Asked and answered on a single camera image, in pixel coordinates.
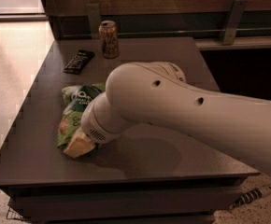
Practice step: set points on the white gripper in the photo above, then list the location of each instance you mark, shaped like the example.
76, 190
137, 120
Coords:
93, 129

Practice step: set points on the green rice chip bag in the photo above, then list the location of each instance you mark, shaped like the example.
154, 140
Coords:
76, 99

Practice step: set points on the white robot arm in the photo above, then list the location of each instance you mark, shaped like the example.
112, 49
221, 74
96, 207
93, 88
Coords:
156, 94

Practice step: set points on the black chocolate bar wrapper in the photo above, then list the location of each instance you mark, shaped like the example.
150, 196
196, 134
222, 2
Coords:
79, 61

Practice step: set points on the orange drink can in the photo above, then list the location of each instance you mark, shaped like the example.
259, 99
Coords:
109, 39

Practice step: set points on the wire rack corner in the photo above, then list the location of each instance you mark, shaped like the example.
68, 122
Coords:
13, 215

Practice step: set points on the horizontal metal rail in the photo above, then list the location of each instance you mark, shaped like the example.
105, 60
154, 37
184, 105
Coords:
196, 34

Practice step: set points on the left metal rail bracket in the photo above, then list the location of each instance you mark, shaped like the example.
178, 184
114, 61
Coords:
94, 19

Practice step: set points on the metal rail bracket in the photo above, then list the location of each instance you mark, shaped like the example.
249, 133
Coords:
228, 33
94, 19

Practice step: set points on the right metal rail bracket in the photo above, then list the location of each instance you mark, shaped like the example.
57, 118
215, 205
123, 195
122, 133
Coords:
228, 33

